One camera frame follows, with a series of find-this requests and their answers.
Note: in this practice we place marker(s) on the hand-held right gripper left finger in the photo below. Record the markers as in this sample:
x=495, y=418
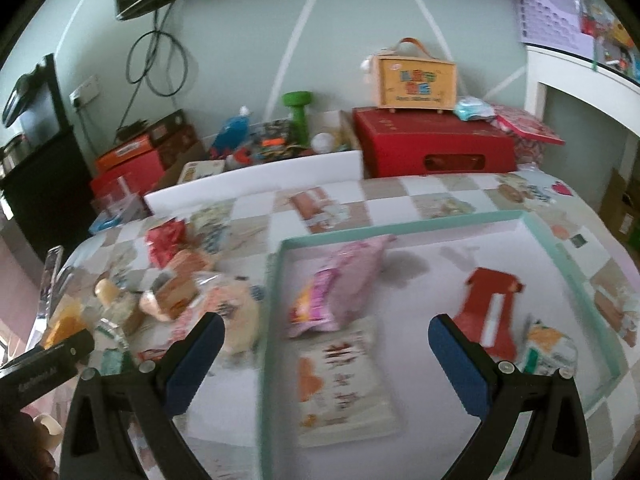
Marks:
x=192, y=367

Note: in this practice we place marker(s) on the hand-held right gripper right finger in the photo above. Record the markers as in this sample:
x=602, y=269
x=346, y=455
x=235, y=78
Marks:
x=460, y=367

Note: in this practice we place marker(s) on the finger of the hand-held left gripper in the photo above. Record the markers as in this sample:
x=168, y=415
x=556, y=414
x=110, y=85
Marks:
x=70, y=344

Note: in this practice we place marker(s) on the round cake green-edged clear wrapper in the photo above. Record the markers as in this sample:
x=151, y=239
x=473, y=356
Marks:
x=122, y=313

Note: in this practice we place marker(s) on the red-brown snack packet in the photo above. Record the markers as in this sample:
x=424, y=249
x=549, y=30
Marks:
x=475, y=305

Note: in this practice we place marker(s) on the round bun clear packet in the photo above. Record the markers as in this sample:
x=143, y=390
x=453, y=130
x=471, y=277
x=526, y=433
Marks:
x=240, y=310

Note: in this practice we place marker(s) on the orange striped bread packet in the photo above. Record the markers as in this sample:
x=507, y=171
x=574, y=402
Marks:
x=180, y=285

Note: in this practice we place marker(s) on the green and white snack packet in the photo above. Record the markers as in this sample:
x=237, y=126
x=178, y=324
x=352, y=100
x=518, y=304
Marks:
x=547, y=350

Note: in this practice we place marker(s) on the shallow teal cardboard tray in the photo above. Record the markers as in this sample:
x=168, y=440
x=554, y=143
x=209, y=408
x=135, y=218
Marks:
x=425, y=280

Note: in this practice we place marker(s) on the white snack packet orange print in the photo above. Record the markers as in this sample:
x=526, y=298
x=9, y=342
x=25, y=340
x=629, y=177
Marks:
x=345, y=385

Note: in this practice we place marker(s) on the pink snack packet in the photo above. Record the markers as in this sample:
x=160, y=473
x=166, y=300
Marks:
x=350, y=285

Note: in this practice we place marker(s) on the person's left hand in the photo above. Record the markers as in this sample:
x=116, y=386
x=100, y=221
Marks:
x=45, y=425

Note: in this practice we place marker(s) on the yellow snack packet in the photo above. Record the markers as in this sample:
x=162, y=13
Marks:
x=65, y=320

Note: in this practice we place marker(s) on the small red snack packet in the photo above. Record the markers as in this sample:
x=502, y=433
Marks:
x=150, y=355

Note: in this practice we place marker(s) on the small round yellow pastry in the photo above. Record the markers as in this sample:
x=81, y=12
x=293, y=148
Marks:
x=106, y=291

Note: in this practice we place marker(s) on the silver foil packet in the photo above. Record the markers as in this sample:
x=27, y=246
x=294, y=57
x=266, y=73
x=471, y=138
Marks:
x=52, y=275

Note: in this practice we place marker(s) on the light blue packet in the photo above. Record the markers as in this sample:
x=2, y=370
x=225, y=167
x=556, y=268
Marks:
x=105, y=224

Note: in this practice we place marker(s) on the red crinkly snack packet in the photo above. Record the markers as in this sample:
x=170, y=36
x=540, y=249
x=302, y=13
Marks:
x=165, y=240

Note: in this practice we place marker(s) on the clear plastic box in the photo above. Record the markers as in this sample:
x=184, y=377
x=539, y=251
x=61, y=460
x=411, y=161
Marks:
x=117, y=200

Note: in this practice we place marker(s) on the black cabinet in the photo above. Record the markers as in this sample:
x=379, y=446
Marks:
x=45, y=185

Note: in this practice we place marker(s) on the red cardboard box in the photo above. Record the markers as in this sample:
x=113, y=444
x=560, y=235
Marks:
x=125, y=178

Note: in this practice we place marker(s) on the cream printed box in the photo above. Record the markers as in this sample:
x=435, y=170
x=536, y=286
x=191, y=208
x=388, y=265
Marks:
x=200, y=171

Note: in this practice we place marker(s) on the white foam board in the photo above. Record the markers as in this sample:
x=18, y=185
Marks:
x=250, y=177

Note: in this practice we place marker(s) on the steel pot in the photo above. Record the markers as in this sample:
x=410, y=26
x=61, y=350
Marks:
x=14, y=152

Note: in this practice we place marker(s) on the orange cardboard box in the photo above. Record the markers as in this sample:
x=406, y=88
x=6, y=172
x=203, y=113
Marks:
x=125, y=150

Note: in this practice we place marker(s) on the brown printed box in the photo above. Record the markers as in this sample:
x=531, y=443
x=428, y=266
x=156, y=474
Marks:
x=177, y=143

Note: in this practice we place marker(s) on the cardboard boxes on floor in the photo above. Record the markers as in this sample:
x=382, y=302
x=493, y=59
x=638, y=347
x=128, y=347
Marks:
x=622, y=210

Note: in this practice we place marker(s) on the large red gift box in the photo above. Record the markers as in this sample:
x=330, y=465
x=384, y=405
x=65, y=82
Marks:
x=425, y=135

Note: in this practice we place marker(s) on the blue plastic bottle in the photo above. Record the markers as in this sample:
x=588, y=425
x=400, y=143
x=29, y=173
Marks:
x=232, y=132

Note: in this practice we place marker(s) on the black countertop appliance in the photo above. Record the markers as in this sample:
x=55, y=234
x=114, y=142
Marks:
x=27, y=100

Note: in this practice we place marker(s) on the flat pink red box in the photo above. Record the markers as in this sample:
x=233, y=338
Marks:
x=525, y=123

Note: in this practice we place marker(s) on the white ball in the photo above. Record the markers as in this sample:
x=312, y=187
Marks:
x=322, y=143

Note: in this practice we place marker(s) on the light blue wipes pack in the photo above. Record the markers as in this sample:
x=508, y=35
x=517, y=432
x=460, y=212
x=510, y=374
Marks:
x=472, y=108

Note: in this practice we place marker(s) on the white open box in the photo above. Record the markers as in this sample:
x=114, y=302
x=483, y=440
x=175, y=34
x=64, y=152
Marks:
x=346, y=130

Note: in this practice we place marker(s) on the green dumbbell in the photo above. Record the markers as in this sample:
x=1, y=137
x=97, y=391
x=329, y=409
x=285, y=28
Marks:
x=298, y=115

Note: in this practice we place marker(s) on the white shelf unit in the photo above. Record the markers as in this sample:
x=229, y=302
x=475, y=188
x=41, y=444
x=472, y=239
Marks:
x=535, y=90

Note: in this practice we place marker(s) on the purple perforated basket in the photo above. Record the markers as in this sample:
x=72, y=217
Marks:
x=545, y=10

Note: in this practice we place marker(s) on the colourful toys on shelf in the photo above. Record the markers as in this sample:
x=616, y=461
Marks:
x=610, y=30

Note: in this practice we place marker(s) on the white wall socket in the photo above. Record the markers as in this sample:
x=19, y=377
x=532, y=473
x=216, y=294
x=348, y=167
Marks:
x=85, y=91

